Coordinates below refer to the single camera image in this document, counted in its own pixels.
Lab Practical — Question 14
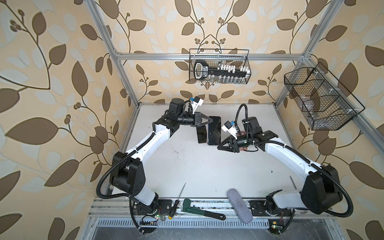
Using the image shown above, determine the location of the black wire basket right wall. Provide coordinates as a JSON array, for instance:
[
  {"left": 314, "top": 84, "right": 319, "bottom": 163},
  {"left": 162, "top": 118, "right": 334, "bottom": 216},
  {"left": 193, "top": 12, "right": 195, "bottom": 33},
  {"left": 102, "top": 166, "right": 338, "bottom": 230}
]
[{"left": 284, "top": 62, "right": 366, "bottom": 131}]

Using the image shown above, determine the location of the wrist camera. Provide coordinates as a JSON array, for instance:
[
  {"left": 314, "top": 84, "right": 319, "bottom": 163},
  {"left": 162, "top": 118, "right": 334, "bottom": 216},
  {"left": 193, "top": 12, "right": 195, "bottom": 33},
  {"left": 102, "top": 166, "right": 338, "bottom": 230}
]
[
  {"left": 222, "top": 121, "right": 239, "bottom": 139},
  {"left": 190, "top": 97, "right": 204, "bottom": 107}
]

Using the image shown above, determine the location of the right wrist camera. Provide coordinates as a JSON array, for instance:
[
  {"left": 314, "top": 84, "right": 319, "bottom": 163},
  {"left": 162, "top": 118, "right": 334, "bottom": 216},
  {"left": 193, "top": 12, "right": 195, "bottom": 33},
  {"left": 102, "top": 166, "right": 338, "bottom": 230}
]
[{"left": 222, "top": 121, "right": 239, "bottom": 139}]

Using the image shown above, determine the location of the black wire basket back wall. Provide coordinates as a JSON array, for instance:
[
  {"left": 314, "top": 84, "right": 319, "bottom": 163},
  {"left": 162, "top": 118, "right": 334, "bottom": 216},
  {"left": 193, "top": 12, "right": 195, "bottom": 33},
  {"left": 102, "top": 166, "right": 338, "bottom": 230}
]
[{"left": 189, "top": 48, "right": 252, "bottom": 85}]

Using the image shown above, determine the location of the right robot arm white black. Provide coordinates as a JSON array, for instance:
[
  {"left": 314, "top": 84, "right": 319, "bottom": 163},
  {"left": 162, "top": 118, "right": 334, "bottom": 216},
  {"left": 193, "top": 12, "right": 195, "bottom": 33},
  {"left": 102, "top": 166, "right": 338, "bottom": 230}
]
[{"left": 217, "top": 117, "right": 354, "bottom": 218}]

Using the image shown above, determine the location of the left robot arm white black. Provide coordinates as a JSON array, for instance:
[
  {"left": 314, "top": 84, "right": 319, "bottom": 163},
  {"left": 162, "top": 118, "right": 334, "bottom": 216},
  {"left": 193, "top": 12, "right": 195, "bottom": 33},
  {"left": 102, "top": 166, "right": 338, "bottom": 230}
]
[{"left": 96, "top": 110, "right": 213, "bottom": 234}]

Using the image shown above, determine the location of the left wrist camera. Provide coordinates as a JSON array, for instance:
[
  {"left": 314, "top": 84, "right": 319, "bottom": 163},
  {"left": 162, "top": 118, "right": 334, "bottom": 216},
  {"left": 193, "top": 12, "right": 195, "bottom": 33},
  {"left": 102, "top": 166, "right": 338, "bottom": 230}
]
[{"left": 190, "top": 97, "right": 204, "bottom": 107}]

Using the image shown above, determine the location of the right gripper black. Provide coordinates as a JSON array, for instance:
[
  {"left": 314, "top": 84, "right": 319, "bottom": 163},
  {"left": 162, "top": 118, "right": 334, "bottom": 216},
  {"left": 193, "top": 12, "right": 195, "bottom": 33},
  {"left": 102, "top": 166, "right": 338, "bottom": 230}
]
[{"left": 216, "top": 133, "right": 252, "bottom": 153}]

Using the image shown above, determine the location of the grey oblong pouch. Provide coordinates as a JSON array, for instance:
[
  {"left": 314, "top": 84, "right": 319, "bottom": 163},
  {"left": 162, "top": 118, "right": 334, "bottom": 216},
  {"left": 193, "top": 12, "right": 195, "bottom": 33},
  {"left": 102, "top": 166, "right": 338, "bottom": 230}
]
[{"left": 227, "top": 189, "right": 253, "bottom": 224}]

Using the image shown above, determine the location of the phone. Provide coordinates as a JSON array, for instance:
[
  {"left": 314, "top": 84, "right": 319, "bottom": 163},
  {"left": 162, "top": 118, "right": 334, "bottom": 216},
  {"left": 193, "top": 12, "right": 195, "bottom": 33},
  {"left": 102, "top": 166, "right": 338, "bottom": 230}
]
[
  {"left": 208, "top": 116, "right": 222, "bottom": 146},
  {"left": 196, "top": 126, "right": 208, "bottom": 144}
]

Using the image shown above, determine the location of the black wire basket wall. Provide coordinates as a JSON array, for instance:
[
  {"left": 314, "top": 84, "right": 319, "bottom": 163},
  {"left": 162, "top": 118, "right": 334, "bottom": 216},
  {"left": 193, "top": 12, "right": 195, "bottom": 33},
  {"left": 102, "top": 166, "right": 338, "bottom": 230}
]
[
  {"left": 284, "top": 62, "right": 366, "bottom": 131},
  {"left": 189, "top": 48, "right": 252, "bottom": 85}
]

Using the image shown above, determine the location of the screwdriver black yellow handle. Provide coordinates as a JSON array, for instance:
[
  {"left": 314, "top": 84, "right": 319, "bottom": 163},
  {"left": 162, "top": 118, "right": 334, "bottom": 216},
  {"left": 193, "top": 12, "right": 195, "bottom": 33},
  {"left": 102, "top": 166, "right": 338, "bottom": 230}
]
[{"left": 168, "top": 183, "right": 186, "bottom": 220}]

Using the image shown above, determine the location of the black socket set rail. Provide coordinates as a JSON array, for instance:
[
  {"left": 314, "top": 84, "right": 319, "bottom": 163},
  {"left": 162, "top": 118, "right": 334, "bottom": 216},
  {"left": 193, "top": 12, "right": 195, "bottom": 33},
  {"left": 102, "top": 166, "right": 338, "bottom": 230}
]
[{"left": 192, "top": 60, "right": 251, "bottom": 80}]

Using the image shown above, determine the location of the green pipe wrench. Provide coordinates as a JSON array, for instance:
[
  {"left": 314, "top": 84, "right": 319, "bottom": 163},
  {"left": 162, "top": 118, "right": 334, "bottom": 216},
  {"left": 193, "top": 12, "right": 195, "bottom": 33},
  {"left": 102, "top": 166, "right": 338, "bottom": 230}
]
[{"left": 182, "top": 199, "right": 226, "bottom": 221}]

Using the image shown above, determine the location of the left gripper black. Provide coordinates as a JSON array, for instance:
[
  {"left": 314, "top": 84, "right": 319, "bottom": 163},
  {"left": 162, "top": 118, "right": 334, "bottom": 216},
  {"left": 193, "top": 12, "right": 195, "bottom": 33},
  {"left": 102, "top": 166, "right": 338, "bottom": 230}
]
[{"left": 176, "top": 112, "right": 213, "bottom": 127}]

